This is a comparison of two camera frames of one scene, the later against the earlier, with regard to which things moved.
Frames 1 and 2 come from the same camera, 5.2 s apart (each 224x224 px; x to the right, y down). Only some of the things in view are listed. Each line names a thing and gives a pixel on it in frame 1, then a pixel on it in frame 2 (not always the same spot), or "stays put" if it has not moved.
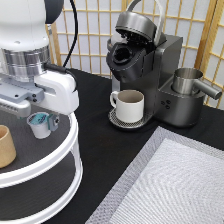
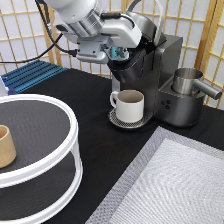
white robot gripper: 51,91 → 118,30
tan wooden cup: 7,147 stays put
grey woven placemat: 172,179 stays put
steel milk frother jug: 186,81 stays put
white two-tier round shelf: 45,178 stays put
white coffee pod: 39,122 → 114,52
